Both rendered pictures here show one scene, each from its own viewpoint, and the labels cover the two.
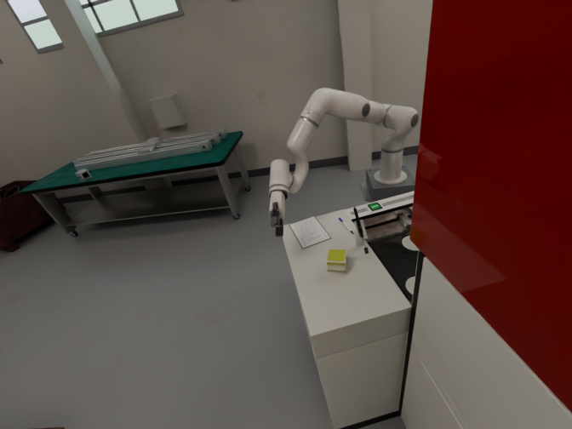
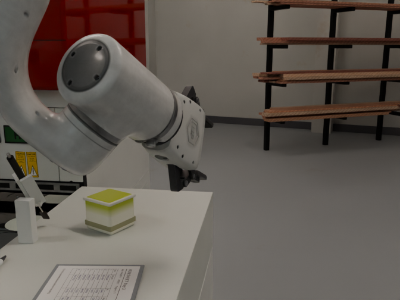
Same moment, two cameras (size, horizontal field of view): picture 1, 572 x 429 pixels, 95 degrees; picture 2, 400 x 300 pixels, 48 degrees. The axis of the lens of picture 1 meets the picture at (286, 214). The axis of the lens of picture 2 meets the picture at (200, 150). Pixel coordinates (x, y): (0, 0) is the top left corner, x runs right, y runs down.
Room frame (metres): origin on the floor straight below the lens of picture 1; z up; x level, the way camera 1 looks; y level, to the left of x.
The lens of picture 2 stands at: (1.54, 0.18, 1.32)
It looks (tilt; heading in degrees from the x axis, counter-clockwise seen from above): 13 degrees down; 191
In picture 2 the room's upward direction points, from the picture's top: straight up
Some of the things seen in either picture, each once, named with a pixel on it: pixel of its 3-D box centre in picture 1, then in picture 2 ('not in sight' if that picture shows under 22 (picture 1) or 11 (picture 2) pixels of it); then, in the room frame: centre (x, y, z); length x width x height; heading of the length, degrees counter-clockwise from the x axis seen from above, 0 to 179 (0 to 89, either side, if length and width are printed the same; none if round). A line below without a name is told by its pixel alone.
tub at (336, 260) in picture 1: (337, 260); (110, 211); (0.74, -0.16, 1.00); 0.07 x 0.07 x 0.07; 67
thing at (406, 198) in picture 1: (397, 211); not in sight; (1.09, -0.58, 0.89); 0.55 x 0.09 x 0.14; 93
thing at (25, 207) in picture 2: (360, 235); (29, 205); (0.82, -0.28, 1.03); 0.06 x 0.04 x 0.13; 3
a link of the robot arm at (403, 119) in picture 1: (398, 128); not in sight; (1.36, -0.71, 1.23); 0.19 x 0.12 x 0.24; 27
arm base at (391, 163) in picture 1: (391, 163); not in sight; (1.39, -0.69, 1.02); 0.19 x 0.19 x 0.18
